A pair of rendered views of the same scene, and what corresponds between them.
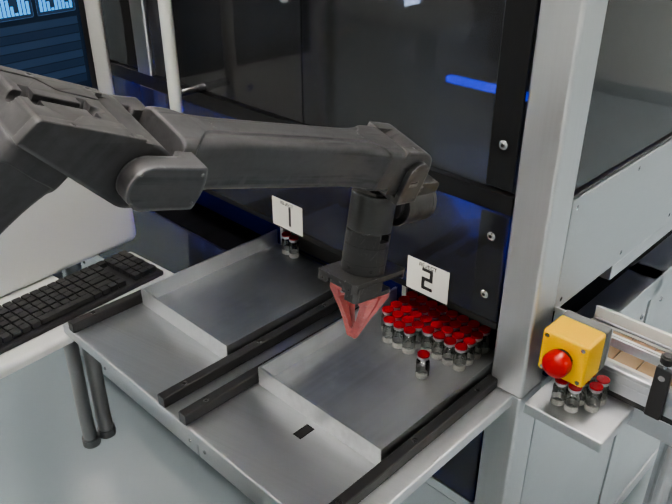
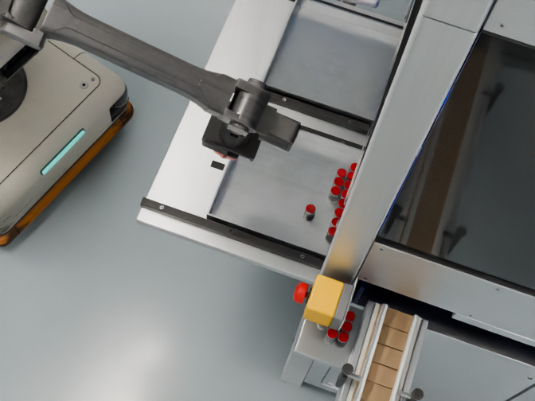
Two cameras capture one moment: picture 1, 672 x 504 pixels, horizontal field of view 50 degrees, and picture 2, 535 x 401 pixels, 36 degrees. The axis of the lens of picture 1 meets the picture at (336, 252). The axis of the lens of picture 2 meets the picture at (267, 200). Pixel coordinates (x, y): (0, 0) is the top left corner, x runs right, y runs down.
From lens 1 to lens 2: 1.20 m
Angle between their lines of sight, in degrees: 50
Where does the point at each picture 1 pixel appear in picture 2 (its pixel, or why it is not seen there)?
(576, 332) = (323, 295)
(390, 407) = (264, 208)
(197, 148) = (48, 33)
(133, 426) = not seen: hidden behind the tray
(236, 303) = (329, 62)
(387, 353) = (322, 186)
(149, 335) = (263, 29)
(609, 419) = (323, 352)
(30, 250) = not seen: outside the picture
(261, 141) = (99, 48)
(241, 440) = (193, 134)
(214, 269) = (362, 25)
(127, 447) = not seen: hidden behind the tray
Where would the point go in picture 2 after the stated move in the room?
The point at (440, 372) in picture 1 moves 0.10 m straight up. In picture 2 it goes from (318, 227) to (325, 209)
